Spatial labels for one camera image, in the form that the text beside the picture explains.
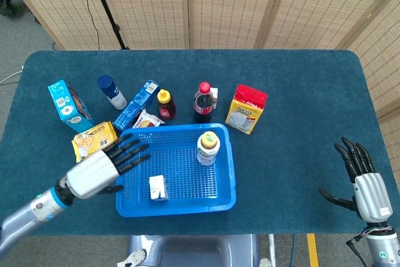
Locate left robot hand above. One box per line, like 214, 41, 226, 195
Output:
58, 133, 152, 200

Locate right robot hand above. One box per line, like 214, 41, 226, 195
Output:
319, 136, 394, 225

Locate yellow cracker packet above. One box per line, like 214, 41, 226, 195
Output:
71, 121, 119, 163

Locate teal cereal box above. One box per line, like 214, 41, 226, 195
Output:
47, 79, 96, 133

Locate white yellow-capped bottle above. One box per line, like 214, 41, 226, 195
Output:
196, 131, 221, 167

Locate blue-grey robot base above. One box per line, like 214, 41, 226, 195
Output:
117, 234, 273, 267

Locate blue plastic basket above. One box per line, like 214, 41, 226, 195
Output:
114, 123, 238, 218

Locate small white red packet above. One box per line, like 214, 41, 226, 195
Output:
132, 109, 166, 129

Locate yellow floor tape strip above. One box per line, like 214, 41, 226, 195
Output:
306, 233, 320, 267

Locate long blue box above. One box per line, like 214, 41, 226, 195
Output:
112, 79, 161, 133

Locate white bottle blue cap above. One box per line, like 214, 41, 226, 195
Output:
96, 74, 128, 111

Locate honey bottle yellow cap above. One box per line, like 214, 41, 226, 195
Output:
156, 89, 177, 121

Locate white floor pole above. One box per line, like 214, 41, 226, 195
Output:
267, 234, 278, 267

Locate blue table cloth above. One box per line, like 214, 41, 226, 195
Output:
0, 49, 400, 237

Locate cola bottle red cap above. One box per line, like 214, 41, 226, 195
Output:
193, 81, 217, 124

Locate yellow red snack bag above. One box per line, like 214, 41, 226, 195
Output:
224, 84, 269, 135

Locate black tripod stand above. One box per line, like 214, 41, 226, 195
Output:
86, 0, 130, 50

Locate dark shoe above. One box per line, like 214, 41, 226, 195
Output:
0, 0, 14, 18

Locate bamboo folding screen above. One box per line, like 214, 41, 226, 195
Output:
0, 0, 400, 169

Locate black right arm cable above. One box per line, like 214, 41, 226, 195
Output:
345, 234, 369, 267

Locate blue floor cable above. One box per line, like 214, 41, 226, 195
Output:
289, 234, 296, 267

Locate white floor cable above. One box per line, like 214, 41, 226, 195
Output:
0, 65, 25, 86

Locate thin black hanging cable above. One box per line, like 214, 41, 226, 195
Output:
74, 0, 101, 51

